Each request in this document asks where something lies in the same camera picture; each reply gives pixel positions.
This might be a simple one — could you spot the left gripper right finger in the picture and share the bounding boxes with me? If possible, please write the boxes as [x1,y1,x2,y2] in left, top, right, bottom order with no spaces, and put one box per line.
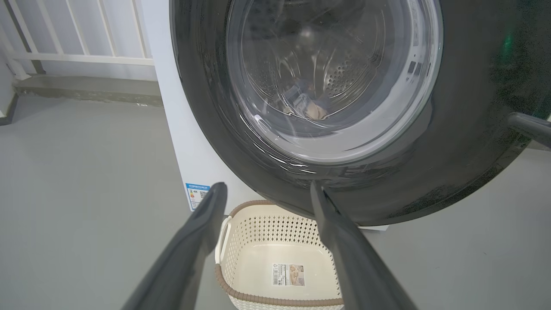
[310,180,418,310]

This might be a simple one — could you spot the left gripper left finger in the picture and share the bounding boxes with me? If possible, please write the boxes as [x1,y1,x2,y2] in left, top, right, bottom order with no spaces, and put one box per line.
[122,182,228,310]

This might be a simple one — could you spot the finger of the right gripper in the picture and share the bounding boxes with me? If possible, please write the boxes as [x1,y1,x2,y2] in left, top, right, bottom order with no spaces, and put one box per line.
[507,112,551,149]

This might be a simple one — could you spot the black round washing machine door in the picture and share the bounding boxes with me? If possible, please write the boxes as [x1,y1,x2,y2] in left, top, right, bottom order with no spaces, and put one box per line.
[169,0,551,226]

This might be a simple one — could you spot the blue and cream bear-print garment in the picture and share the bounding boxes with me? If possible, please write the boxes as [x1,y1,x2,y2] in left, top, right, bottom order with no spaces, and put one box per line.
[282,80,330,121]

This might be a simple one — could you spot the basket product label sticker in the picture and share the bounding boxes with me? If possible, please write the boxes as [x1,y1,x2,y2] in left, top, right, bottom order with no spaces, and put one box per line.
[272,263,305,287]

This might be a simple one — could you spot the cream perforated laundry basket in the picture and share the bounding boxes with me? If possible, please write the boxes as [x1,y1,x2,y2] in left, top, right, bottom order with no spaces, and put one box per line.
[214,199,345,310]

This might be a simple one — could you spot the blue energy label sticker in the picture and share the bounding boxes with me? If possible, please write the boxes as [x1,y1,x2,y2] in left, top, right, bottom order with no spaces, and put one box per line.
[186,183,211,211]

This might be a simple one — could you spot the white railing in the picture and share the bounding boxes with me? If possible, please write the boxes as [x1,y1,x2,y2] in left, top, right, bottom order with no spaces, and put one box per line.
[0,0,155,80]

